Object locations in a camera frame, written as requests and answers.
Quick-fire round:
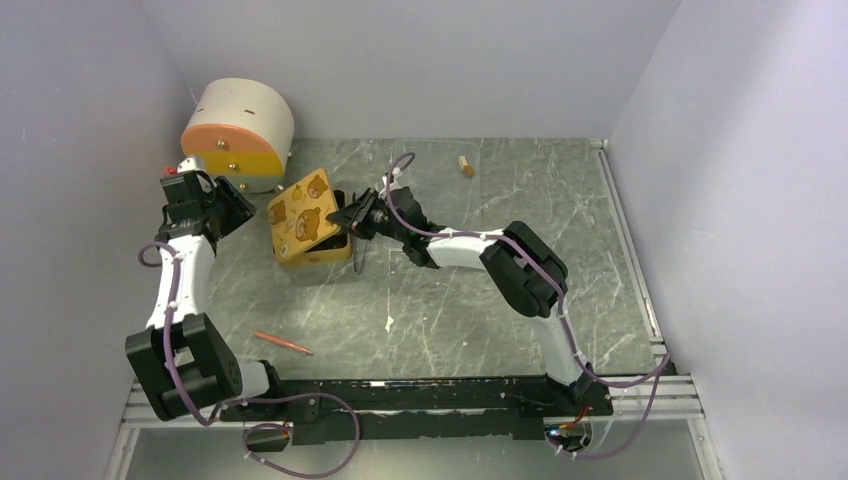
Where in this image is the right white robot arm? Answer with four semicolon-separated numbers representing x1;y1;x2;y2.
327;187;592;415

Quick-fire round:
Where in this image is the clear plastic tray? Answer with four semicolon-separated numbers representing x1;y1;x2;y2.
392;138;482;231

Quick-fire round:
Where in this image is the round pastel drawer box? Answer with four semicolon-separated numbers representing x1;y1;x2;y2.
180;78;295;193

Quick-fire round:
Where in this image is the purple cable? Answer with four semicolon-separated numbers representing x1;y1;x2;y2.
384;152;672;462
137;241;362;480

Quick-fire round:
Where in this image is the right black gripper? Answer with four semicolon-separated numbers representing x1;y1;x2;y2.
325;189;407;245

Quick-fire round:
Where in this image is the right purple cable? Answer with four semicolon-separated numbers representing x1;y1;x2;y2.
384;152;672;462

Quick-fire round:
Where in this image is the square silver metal lid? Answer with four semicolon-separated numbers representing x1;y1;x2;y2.
267;168;341;264

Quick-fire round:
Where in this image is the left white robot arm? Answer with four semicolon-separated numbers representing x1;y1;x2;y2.
125;169;286;426

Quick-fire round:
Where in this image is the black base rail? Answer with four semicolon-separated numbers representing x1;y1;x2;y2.
222;375;614;446

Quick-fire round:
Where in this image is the gold chocolate box tray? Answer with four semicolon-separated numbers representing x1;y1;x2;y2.
282;189;352;268

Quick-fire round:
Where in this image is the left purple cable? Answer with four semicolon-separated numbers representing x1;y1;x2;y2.
137;241;362;480

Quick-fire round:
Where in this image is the red pen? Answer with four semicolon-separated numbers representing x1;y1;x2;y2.
253;331;313;356

